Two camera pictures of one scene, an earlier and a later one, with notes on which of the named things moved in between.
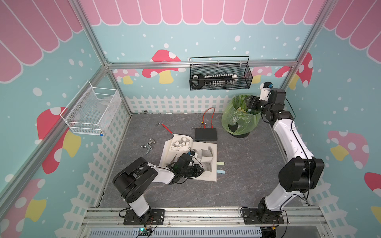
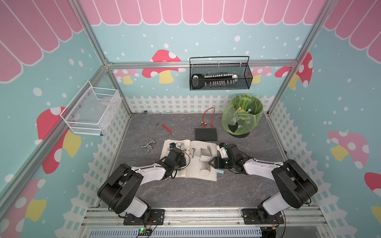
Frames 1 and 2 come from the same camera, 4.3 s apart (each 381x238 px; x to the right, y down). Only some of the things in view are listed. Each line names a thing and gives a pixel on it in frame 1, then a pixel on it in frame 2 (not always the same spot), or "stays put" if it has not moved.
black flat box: x=206 y=134 stays put
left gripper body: x=190 y=171 to x=181 y=163
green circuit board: x=144 y=231 stays put
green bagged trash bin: x=237 y=119 stays put
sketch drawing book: x=204 y=154 stays put
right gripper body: x=261 y=105 to x=225 y=163
